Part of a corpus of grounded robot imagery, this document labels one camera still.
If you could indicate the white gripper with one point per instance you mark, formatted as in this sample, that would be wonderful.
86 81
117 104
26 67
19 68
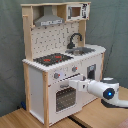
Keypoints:
80 85

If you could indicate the white oven door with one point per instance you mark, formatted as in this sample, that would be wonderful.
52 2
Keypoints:
64 100

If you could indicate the white toy microwave door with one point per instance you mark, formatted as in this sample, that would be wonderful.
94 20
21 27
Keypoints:
77 11

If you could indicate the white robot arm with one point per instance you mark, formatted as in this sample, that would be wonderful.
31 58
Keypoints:
107 90

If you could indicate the wooden toy kitchen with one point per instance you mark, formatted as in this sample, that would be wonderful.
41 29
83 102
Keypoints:
46 40

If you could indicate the right red stove knob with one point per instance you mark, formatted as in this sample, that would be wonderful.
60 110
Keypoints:
74 69

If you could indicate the red stove knob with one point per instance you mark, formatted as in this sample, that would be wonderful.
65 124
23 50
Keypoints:
74 69
56 75

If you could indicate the white cupboard door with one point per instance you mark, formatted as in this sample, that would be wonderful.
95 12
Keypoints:
91 69

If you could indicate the left red stove knob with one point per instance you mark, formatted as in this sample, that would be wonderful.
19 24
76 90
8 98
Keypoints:
56 75

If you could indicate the grey toy sink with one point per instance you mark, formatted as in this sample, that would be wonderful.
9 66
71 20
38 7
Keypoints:
79 51

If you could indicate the black toy stovetop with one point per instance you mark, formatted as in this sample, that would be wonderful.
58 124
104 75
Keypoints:
52 59

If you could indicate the black toy faucet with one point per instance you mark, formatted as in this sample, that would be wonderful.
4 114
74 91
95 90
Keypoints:
71 44

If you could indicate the grey range hood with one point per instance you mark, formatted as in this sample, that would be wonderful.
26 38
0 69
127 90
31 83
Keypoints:
48 18

